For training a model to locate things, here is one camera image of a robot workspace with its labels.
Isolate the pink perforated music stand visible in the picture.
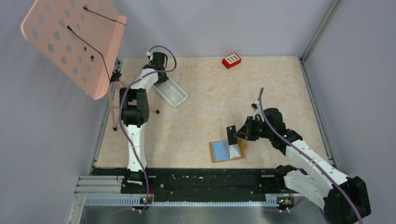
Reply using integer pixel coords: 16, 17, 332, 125
21, 0, 161, 132

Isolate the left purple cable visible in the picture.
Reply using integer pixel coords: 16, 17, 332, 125
118, 45, 177, 214

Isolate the red box with grid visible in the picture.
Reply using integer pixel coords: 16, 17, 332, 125
222, 53, 242, 69

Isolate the white plastic basket tray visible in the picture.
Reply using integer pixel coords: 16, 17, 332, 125
154, 77, 188, 107

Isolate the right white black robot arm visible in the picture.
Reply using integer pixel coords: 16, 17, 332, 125
235, 103, 371, 224

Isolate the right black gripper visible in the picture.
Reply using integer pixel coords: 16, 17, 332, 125
234, 116, 273, 141

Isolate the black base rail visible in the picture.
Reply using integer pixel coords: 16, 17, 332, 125
116, 167, 297, 205

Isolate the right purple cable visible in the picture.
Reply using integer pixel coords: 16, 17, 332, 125
257, 87, 364, 224

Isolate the purple cable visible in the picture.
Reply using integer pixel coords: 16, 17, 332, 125
257, 87, 364, 224
118, 45, 177, 214

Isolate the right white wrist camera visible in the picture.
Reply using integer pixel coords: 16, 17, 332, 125
251, 99, 262, 116

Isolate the aluminium frame rail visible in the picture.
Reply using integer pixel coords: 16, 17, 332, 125
299, 0, 342, 158

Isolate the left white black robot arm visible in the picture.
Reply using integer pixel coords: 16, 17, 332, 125
119, 52, 168, 194

